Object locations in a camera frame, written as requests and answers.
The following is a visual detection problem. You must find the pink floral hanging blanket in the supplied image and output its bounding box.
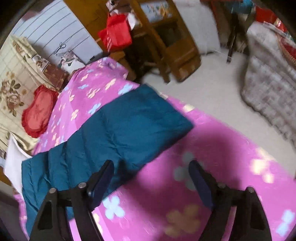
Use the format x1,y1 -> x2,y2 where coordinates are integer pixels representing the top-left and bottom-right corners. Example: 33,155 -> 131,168
241,22 -> 295,144

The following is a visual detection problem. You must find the cream rose-print folded quilt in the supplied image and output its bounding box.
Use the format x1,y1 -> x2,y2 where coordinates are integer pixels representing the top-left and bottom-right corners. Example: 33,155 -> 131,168
1,35 -> 68,152

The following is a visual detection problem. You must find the red shopping bag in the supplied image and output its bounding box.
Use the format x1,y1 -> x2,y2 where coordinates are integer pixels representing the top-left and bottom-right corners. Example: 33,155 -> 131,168
98,14 -> 132,52

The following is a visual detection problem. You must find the white pillow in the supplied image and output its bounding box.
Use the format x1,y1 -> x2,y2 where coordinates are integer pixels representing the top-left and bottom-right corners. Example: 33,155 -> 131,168
4,135 -> 32,193

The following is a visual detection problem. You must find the red heart-shaped cushion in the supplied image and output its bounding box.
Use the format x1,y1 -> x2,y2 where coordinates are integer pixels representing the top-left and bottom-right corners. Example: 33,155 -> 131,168
21,85 -> 59,138

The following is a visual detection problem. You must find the dark teal down jacket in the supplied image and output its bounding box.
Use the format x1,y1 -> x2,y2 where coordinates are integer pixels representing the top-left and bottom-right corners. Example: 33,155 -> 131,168
22,85 -> 194,232

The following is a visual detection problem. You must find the wooden shelf rack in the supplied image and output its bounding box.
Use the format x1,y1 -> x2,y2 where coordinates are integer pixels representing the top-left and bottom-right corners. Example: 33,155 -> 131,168
107,1 -> 201,83

